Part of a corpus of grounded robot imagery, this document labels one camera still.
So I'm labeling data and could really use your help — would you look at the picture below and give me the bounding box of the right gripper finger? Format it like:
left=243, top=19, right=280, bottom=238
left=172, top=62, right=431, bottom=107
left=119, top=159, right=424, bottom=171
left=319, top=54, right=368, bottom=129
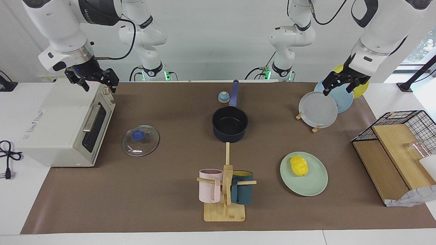
left=65, top=68, right=91, bottom=92
left=102, top=68, right=120, bottom=93

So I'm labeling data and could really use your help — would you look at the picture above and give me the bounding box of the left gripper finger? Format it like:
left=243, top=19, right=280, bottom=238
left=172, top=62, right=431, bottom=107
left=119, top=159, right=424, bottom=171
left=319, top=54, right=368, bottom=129
left=346, top=77, right=371, bottom=94
left=322, top=71, right=341, bottom=96

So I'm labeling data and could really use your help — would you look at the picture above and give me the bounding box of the glass lid with blue knob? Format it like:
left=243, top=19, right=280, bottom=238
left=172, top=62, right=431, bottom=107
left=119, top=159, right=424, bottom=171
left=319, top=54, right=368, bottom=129
left=122, top=125, right=160, bottom=157

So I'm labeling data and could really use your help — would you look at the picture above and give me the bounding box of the yellow potato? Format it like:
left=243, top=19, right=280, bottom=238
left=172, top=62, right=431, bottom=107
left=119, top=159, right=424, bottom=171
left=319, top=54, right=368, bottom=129
left=290, top=156, right=309, bottom=177

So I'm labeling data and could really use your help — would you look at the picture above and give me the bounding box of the yellow plate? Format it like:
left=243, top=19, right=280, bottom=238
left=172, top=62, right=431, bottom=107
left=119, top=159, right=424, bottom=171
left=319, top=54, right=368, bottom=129
left=333, top=64, right=370, bottom=99

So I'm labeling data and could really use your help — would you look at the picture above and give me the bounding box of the light blue plate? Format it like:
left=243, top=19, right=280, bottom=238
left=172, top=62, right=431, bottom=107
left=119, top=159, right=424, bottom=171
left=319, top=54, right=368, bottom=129
left=314, top=80, right=354, bottom=113

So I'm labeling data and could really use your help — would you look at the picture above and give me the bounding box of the grey plate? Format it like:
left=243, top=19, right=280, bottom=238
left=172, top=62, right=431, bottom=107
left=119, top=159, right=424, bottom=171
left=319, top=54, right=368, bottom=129
left=299, top=92, right=338, bottom=129

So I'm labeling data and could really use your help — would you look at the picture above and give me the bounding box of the wooden plate rack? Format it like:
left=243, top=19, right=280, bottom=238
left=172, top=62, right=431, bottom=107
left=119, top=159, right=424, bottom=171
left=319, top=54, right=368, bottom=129
left=295, top=111, right=323, bottom=133

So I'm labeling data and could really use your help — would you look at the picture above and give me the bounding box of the light green plate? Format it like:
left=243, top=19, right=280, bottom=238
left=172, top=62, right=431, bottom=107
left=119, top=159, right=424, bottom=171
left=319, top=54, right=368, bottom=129
left=280, top=151, right=328, bottom=197

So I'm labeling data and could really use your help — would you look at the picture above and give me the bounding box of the white toaster oven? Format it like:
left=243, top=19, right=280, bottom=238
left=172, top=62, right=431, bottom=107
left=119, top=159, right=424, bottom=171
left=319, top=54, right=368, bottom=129
left=16, top=78, right=116, bottom=168

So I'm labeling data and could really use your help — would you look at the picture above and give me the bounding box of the light wooden cutting board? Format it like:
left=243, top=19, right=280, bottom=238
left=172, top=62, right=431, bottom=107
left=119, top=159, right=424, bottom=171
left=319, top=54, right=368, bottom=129
left=372, top=124, right=436, bottom=190

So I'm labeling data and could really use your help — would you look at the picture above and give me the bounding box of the dark wooden board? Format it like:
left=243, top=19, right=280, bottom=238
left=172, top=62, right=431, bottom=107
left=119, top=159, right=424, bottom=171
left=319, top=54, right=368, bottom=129
left=353, top=140, right=409, bottom=205

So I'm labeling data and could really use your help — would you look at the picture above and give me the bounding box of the clear glass jug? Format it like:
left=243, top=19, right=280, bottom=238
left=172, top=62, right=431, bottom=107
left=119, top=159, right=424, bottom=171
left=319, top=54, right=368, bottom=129
left=404, top=139, right=436, bottom=160

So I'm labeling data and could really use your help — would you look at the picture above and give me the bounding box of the brown table mat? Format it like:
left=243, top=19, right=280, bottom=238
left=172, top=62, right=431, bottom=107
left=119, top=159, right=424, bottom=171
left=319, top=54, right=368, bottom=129
left=20, top=82, right=436, bottom=234

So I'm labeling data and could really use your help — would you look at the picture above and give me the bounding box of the white checked cloth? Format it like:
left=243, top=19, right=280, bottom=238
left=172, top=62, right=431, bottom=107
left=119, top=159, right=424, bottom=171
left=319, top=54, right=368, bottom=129
left=385, top=185, right=436, bottom=207

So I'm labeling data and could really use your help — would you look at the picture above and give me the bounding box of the teal mug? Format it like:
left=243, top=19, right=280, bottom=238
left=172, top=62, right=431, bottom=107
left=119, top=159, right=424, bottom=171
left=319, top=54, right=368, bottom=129
left=231, top=170, right=254, bottom=205

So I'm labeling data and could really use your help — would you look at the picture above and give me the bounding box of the pink mug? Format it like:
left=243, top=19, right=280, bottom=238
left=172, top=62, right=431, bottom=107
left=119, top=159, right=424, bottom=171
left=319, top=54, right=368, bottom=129
left=199, top=169, right=223, bottom=203

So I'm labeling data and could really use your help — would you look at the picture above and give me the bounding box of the wooden mug tree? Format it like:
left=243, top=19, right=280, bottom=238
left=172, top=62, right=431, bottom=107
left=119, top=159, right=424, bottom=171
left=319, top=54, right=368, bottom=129
left=197, top=142, right=257, bottom=222

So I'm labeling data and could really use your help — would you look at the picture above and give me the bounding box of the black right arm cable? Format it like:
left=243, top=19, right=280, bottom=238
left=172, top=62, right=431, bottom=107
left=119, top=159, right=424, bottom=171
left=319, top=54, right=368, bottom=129
left=95, top=19, right=137, bottom=61

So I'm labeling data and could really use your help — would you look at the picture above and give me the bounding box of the black wire basket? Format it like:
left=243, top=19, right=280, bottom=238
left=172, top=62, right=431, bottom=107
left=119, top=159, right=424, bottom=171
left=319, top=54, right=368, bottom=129
left=352, top=110, right=436, bottom=157

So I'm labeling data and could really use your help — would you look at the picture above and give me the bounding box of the black clamp mount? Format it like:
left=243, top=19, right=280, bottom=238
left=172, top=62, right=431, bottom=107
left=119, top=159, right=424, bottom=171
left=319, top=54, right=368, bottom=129
left=0, top=70, right=18, bottom=92

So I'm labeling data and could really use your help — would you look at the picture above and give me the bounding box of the dark blue pot with handle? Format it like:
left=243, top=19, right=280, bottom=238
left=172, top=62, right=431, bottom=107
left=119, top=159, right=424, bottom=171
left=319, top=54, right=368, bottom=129
left=212, top=80, right=249, bottom=143

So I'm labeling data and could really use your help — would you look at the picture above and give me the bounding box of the black power cable with plug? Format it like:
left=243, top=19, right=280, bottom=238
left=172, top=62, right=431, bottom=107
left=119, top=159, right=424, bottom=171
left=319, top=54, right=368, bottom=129
left=0, top=140, right=24, bottom=180

